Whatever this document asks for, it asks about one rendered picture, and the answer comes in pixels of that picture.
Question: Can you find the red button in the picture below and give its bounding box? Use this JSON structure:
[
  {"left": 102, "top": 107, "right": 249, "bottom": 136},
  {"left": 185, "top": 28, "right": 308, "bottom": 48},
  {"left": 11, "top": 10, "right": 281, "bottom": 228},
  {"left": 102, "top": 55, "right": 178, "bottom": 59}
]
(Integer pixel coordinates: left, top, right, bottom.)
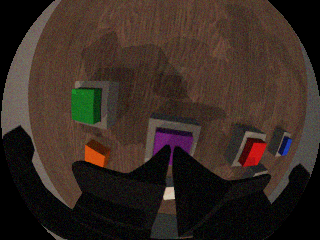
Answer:
[{"left": 224, "top": 125, "right": 267, "bottom": 167}]

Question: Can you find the small orange block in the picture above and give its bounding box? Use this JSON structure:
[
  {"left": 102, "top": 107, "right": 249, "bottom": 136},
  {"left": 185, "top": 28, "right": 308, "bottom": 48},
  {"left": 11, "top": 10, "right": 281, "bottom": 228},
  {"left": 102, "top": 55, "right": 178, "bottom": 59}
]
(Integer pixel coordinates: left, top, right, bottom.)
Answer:
[{"left": 84, "top": 139, "right": 111, "bottom": 168}]

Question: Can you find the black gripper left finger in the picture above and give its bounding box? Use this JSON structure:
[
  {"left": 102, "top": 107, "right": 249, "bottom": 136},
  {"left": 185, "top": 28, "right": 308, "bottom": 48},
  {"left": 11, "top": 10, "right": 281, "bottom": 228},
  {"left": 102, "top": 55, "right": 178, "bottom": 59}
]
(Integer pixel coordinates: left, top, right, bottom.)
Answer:
[{"left": 72, "top": 145, "right": 172, "bottom": 229}]

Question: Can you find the purple button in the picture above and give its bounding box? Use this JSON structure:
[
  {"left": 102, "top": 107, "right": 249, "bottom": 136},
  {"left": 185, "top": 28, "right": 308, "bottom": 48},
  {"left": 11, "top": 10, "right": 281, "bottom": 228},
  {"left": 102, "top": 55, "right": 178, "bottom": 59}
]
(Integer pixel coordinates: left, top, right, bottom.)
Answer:
[{"left": 145, "top": 113, "right": 201, "bottom": 167}]

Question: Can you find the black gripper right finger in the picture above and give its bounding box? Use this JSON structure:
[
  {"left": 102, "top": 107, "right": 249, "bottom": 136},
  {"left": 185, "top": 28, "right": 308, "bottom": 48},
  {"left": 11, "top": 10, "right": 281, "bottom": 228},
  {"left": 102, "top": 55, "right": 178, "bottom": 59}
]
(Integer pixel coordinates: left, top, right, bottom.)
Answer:
[{"left": 172, "top": 147, "right": 271, "bottom": 237}]

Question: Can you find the green button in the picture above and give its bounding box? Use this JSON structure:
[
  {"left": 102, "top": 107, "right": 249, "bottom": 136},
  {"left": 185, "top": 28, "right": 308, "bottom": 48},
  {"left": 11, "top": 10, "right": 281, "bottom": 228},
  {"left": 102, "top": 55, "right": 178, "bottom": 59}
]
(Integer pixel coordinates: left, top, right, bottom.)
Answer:
[{"left": 71, "top": 80, "right": 119, "bottom": 131}]

